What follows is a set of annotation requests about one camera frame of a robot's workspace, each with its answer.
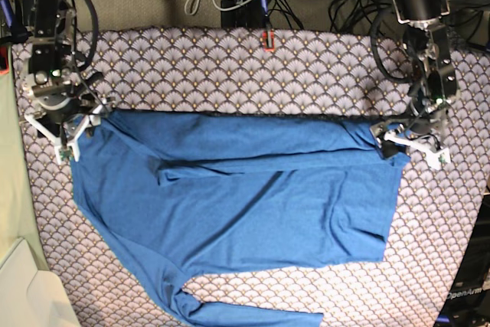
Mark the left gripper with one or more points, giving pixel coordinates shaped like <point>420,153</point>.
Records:
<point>417,126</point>

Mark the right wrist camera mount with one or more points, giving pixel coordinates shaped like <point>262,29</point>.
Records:
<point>65,137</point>

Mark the white plastic bin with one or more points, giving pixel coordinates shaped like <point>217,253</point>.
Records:
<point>30,296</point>

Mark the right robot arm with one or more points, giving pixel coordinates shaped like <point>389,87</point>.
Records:
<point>54,59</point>

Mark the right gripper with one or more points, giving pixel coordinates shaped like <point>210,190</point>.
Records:
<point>59,103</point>

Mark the black OpenArm case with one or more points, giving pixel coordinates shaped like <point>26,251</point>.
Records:
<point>467,303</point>

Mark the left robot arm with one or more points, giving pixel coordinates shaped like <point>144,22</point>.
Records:
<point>433,85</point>

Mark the fan-patterned table cloth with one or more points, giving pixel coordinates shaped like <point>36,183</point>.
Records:
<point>192,69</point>

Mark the blue long-sleeve T-shirt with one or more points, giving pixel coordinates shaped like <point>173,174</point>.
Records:
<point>180,195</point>

